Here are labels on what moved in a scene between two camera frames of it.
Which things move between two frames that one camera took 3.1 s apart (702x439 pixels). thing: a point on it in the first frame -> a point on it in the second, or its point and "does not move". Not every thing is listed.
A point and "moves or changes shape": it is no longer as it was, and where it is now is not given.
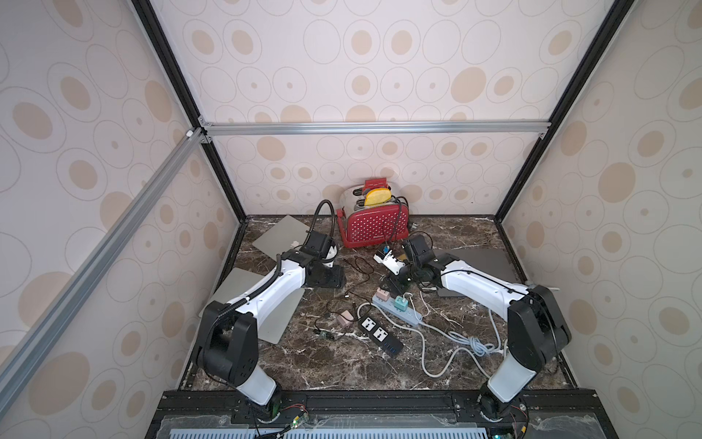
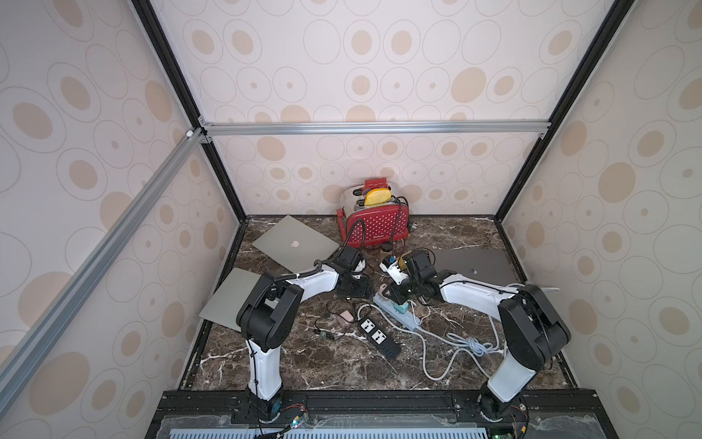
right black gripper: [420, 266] -> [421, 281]
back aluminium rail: [494, 127] does not move
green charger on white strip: [400, 304] does not move
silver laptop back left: [285, 235] does not move
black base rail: [537, 415] does not move
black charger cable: [352, 288] moves or changes shape
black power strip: [382, 337] does not move
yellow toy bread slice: [377, 196] does not move
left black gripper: [338, 278] -> [365, 291]
